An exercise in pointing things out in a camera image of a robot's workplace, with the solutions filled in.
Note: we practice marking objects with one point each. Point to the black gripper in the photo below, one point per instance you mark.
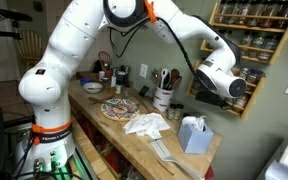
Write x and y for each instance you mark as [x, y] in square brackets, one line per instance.
[210, 98]

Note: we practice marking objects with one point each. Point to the white spice shaker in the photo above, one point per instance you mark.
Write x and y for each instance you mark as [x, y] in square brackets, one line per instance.
[102, 76]

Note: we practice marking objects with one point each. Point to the metal utensil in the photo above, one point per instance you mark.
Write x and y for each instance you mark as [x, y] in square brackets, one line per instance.
[155, 74]

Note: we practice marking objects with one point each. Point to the blue bowl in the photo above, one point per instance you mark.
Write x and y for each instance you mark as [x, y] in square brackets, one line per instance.
[85, 81]

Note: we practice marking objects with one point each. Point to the wooden spindle chair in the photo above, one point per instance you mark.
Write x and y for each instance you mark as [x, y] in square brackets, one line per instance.
[104, 58]
[30, 33]

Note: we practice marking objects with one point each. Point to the aluminium base frame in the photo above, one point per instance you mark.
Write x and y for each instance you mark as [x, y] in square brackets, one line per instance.
[84, 168]

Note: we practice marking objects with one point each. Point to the white slotted spatula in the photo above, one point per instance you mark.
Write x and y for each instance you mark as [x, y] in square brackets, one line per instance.
[164, 74]

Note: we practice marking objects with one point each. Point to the wooden platform board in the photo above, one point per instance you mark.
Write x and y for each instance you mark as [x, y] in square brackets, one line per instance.
[90, 153]

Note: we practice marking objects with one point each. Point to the tall steel canister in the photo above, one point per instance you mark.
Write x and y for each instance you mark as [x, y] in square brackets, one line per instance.
[126, 78]

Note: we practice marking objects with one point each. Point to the wooden spoon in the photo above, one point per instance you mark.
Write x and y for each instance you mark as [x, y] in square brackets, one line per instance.
[177, 81]
[174, 73]

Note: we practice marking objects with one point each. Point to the white bowl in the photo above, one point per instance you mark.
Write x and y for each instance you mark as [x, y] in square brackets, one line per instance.
[93, 88]

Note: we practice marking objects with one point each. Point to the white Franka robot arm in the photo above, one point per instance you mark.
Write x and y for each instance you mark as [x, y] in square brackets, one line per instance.
[50, 83]

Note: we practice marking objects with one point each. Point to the red lid jar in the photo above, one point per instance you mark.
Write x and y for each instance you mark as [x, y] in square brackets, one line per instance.
[108, 73]

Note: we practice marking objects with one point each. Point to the white wall outlet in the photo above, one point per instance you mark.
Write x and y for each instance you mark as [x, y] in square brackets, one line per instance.
[144, 70]

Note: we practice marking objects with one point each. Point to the white red utensil crock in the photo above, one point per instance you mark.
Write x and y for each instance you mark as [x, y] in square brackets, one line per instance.
[162, 98]

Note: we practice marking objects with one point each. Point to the small black timer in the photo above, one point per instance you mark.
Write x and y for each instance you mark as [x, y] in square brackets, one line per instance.
[144, 91]

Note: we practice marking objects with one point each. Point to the small wooden spice rack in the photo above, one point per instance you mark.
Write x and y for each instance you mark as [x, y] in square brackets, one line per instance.
[251, 100]

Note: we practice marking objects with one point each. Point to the black camera on boom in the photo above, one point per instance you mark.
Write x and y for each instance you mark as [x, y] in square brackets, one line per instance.
[14, 15]

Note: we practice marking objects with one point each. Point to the crumpled white cloth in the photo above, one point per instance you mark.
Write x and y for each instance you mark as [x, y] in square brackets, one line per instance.
[145, 125]

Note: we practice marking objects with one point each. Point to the colourful patterned plate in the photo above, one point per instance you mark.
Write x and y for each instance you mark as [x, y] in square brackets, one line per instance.
[119, 111]

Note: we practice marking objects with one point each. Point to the black utensil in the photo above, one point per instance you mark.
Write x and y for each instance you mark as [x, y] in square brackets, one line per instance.
[166, 80]

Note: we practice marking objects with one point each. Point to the wooden stepped condiment rack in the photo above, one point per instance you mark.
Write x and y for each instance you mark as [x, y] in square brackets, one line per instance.
[87, 75]

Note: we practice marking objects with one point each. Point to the metal spatula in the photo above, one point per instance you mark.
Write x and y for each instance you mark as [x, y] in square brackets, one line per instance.
[162, 150]

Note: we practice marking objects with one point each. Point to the steel pepper mill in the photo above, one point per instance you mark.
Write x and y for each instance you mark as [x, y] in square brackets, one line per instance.
[113, 79]

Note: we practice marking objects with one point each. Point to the blue tissue box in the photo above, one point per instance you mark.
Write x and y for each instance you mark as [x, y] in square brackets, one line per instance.
[194, 141]

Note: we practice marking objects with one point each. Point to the small black lid jar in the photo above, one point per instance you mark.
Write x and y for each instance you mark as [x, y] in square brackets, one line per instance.
[186, 116]
[179, 112]
[171, 112]

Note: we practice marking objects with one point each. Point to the large wooden spice rack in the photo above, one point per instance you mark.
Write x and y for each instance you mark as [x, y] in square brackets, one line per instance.
[286, 36]

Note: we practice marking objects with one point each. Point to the small seasoning jar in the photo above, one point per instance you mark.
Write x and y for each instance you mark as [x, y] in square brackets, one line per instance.
[118, 89]

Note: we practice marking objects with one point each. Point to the dark sauce bottle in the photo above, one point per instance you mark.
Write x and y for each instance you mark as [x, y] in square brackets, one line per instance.
[97, 66]

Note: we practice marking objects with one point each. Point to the white tissue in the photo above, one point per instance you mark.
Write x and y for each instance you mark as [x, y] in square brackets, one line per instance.
[194, 122]

